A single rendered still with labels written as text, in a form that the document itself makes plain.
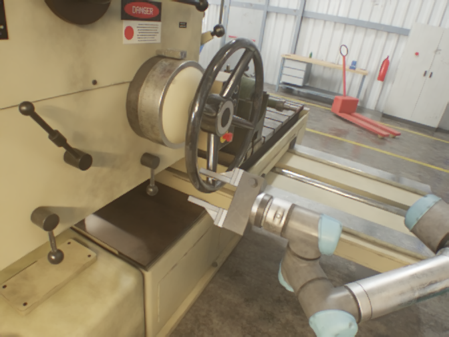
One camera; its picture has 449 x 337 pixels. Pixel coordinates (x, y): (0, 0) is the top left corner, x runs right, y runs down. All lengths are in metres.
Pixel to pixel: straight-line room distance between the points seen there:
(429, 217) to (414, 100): 6.76
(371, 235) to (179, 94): 1.10
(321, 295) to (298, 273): 0.07
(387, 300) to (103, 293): 0.91
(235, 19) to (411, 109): 5.00
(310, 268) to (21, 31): 0.66
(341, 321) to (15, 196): 0.62
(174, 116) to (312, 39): 7.55
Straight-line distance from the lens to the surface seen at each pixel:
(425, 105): 7.60
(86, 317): 1.14
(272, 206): 0.61
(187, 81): 0.72
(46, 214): 0.64
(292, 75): 7.36
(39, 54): 0.58
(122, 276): 1.23
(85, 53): 0.64
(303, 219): 0.60
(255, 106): 0.86
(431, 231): 0.84
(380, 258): 1.49
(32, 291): 1.22
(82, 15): 0.60
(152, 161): 0.82
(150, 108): 0.69
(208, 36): 1.01
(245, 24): 8.59
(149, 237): 1.35
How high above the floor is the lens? 1.52
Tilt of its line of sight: 28 degrees down
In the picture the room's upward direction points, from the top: 9 degrees clockwise
